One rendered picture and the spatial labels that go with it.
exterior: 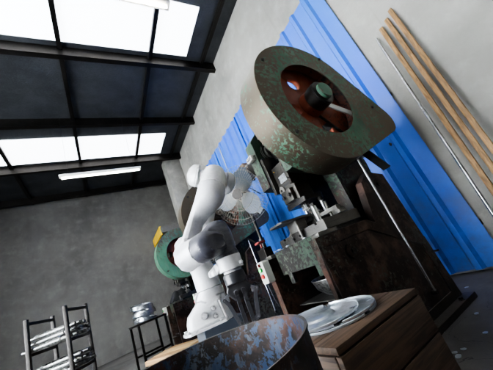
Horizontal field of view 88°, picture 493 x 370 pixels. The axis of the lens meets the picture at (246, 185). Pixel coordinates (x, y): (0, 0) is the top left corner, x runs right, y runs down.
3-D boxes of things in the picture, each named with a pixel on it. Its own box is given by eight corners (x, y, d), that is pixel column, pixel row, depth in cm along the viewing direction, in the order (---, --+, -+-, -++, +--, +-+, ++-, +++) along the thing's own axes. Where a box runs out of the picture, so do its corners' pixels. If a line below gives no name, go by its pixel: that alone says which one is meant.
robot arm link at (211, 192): (231, 188, 101) (226, 262, 81) (203, 208, 112) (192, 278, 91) (209, 175, 96) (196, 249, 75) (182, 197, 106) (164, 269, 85)
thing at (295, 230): (290, 244, 140) (279, 221, 144) (276, 249, 151) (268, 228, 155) (320, 232, 153) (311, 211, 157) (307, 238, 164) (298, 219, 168)
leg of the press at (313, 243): (392, 388, 98) (294, 183, 127) (369, 383, 107) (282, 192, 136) (477, 296, 147) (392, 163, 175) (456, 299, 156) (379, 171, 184)
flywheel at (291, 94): (263, 24, 145) (358, 68, 172) (248, 55, 161) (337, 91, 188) (274, 120, 110) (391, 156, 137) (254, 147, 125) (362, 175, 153)
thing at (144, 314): (147, 371, 310) (132, 305, 335) (136, 371, 340) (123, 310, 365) (177, 355, 337) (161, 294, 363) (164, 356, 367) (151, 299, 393)
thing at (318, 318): (362, 294, 93) (362, 291, 94) (351, 322, 68) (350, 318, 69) (294, 315, 105) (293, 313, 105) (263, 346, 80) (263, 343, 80)
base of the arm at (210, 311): (188, 339, 94) (177, 300, 98) (181, 337, 109) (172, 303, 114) (241, 313, 104) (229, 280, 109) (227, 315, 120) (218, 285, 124)
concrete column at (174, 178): (212, 320, 569) (163, 157, 705) (207, 321, 600) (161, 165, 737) (229, 313, 591) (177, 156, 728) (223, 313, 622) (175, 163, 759)
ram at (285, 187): (295, 198, 156) (276, 157, 165) (282, 208, 168) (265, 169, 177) (315, 193, 165) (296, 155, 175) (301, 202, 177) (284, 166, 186)
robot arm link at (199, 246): (188, 270, 81) (207, 260, 76) (177, 231, 86) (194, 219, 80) (227, 258, 95) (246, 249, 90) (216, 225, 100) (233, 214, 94)
